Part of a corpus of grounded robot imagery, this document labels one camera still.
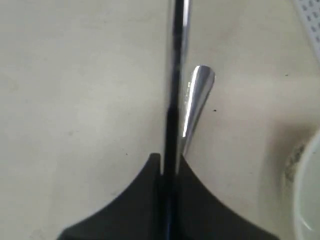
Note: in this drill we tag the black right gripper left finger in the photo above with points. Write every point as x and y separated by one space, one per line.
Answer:
133 215

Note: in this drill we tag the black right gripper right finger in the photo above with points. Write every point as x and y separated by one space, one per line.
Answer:
202 216

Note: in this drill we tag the speckled beige ceramic bowl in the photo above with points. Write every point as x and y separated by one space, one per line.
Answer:
301 186

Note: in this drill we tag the stainless steel fork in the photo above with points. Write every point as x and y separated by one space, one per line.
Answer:
197 92

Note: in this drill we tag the white perforated plastic basket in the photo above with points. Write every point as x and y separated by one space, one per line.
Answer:
309 14

